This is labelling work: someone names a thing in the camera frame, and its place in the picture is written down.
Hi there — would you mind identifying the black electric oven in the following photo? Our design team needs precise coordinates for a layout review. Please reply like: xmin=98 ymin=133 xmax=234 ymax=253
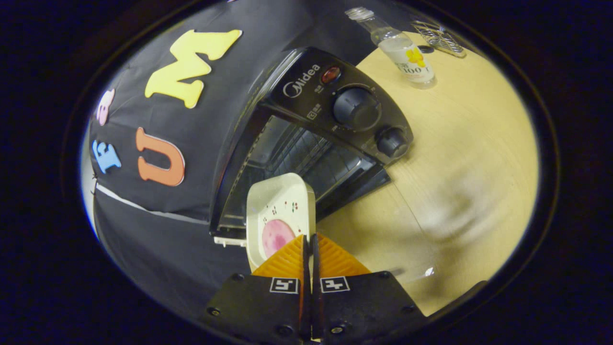
xmin=209 ymin=46 xmax=436 ymax=281

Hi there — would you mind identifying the metal oven rack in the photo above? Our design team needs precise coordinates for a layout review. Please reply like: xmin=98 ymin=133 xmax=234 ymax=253
xmin=266 ymin=132 xmax=376 ymax=195

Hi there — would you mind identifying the white square plate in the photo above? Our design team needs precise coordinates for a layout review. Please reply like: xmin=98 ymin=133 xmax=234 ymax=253
xmin=246 ymin=172 xmax=317 ymax=274

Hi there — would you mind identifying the wire mesh holder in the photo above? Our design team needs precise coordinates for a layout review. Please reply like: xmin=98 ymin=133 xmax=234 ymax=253
xmin=411 ymin=20 xmax=466 ymax=59

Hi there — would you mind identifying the pink round food slice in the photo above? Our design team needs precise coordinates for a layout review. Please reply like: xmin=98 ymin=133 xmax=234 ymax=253
xmin=262 ymin=219 xmax=296 ymax=259

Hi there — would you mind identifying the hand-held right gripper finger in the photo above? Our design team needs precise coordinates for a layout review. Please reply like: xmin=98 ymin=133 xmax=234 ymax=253
xmin=311 ymin=232 xmax=427 ymax=345
xmin=201 ymin=234 xmax=312 ymax=345

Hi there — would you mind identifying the clear glass bottle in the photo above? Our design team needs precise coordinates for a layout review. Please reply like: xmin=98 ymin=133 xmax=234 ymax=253
xmin=346 ymin=7 xmax=437 ymax=90

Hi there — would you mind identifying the black backdrop cloth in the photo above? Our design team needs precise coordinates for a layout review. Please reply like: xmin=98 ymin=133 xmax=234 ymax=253
xmin=89 ymin=0 xmax=379 ymax=317

